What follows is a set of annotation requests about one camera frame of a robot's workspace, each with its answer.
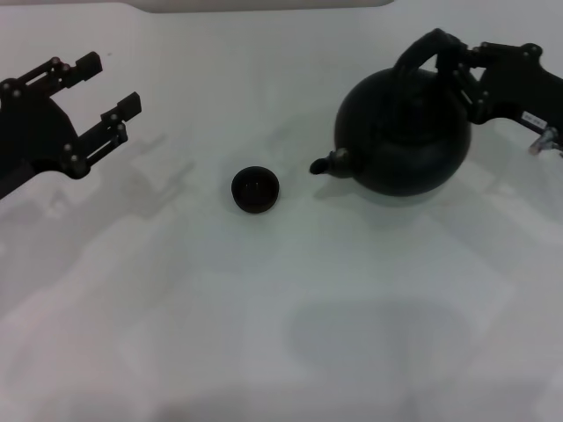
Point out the small dark teacup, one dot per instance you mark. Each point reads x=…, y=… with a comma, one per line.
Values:
x=255, y=189

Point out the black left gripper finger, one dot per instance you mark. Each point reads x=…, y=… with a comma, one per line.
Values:
x=112, y=127
x=61, y=72

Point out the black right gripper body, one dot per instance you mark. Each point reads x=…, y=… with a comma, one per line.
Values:
x=519, y=85

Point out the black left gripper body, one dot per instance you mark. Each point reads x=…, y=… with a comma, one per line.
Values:
x=31, y=132

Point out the black round teapot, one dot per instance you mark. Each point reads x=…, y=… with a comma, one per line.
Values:
x=396, y=136

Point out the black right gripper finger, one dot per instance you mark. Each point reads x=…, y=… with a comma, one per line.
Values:
x=473, y=96
x=506, y=50

